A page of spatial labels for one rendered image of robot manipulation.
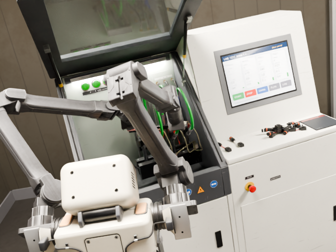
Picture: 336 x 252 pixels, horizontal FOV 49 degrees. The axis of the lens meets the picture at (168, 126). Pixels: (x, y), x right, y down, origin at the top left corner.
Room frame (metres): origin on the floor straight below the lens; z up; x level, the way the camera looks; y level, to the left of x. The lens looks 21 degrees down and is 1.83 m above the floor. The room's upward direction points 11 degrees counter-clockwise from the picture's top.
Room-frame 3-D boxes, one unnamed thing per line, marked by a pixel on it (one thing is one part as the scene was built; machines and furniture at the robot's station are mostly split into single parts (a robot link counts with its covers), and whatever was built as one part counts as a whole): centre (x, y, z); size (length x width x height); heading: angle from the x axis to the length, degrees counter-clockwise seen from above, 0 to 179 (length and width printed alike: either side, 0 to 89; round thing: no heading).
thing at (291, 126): (1.81, -0.60, 1.01); 0.23 x 0.11 x 0.06; 103
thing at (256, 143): (1.80, -0.57, 0.96); 0.70 x 0.22 x 0.03; 103
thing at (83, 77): (2.04, 0.21, 1.43); 0.54 x 0.03 x 0.02; 103
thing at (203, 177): (1.55, 0.09, 0.87); 0.62 x 0.04 x 0.16; 103
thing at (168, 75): (2.10, -0.03, 1.20); 0.13 x 0.03 x 0.31; 103
